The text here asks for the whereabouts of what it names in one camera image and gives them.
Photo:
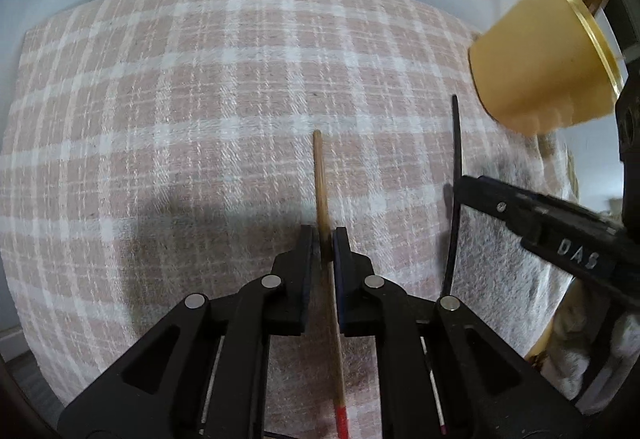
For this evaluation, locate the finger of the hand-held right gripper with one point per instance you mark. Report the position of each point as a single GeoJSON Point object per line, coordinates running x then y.
{"type": "Point", "coordinates": [550, 229]}

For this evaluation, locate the black chopstick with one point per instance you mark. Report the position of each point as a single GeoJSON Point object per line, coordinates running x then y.
{"type": "Point", "coordinates": [456, 144]}

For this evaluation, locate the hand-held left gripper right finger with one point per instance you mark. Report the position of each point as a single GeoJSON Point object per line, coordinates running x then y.
{"type": "Point", "coordinates": [341, 289]}

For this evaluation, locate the pink plaid cloth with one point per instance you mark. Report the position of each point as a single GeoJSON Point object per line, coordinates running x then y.
{"type": "Point", "coordinates": [175, 119]}

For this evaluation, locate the wooden chopstick red end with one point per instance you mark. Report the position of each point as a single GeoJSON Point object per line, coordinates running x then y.
{"type": "Point", "coordinates": [321, 189]}

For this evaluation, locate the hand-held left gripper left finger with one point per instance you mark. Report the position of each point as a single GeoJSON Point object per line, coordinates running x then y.
{"type": "Point", "coordinates": [306, 289]}

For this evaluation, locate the person's right hand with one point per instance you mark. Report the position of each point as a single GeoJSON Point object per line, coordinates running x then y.
{"type": "Point", "coordinates": [565, 359]}

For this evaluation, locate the yellow plastic container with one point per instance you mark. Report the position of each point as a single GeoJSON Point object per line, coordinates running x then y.
{"type": "Point", "coordinates": [535, 64]}

